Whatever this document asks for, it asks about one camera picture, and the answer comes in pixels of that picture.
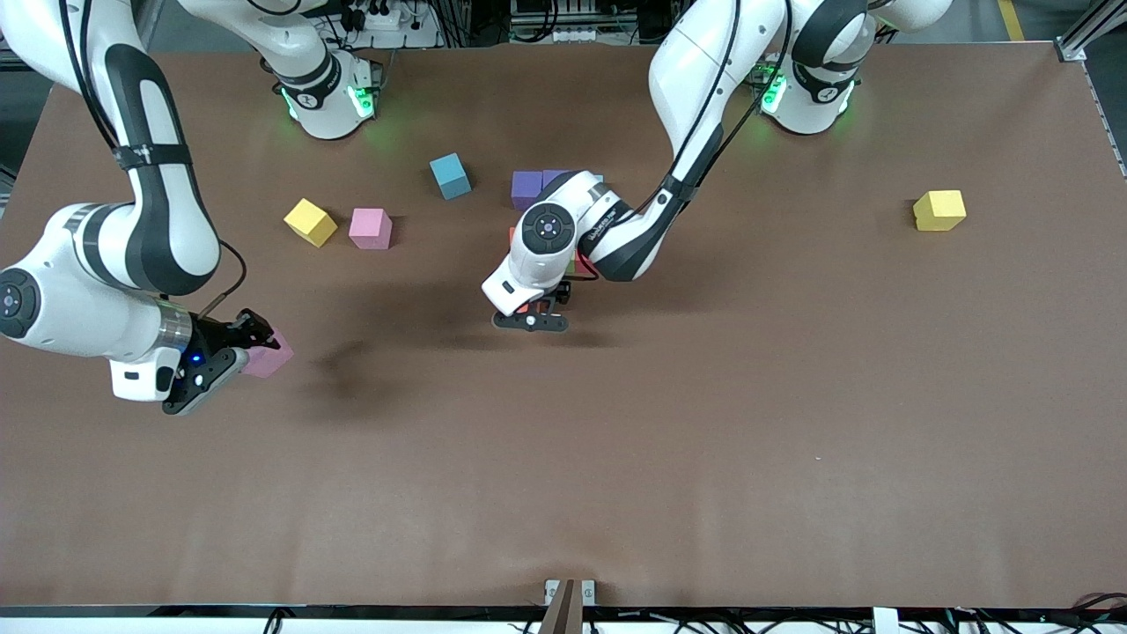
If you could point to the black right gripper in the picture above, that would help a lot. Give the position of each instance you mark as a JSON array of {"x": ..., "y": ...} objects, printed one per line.
[{"x": 214, "y": 336}]

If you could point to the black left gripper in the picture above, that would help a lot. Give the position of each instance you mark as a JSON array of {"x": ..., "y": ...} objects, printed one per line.
[{"x": 561, "y": 294}]

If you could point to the pink foam cube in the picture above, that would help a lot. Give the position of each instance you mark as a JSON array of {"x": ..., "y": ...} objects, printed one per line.
[
  {"x": 268, "y": 361},
  {"x": 370, "y": 229}
]

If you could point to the purple foam cube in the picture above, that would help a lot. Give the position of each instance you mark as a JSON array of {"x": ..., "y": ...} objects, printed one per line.
[
  {"x": 553, "y": 177},
  {"x": 525, "y": 189}
]

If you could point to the yellow foam cube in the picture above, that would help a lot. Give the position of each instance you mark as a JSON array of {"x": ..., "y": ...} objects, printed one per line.
[
  {"x": 310, "y": 222},
  {"x": 939, "y": 211}
]

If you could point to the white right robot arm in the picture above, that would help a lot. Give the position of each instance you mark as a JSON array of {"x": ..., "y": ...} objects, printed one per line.
[{"x": 79, "y": 308}]

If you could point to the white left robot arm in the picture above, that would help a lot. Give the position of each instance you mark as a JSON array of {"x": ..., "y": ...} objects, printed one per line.
[{"x": 537, "y": 255}]

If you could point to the cyan foam cube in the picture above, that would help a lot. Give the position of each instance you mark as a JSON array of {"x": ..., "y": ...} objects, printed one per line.
[{"x": 450, "y": 176}]

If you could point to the table cover sheet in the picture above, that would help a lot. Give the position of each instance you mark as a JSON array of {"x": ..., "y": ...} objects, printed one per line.
[{"x": 563, "y": 484}]

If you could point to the small white power strip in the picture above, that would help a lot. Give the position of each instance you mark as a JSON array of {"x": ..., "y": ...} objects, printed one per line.
[{"x": 563, "y": 35}]

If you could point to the dark equipment rack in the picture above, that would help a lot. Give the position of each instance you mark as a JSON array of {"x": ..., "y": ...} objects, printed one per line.
[{"x": 616, "y": 13}]

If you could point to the large white power strip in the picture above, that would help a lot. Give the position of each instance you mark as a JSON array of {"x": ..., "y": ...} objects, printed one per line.
[{"x": 396, "y": 31}]

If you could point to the white label block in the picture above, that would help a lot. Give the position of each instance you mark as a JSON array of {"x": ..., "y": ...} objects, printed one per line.
[{"x": 885, "y": 623}]

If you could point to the black right camera mount plate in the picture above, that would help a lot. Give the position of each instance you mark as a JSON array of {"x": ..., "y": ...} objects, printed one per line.
[{"x": 207, "y": 383}]

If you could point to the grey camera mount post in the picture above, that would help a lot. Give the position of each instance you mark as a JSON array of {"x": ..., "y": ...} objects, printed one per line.
[{"x": 563, "y": 612}]

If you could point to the aluminium frame profile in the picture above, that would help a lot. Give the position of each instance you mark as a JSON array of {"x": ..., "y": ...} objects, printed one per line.
[
  {"x": 1070, "y": 51},
  {"x": 150, "y": 18}
]

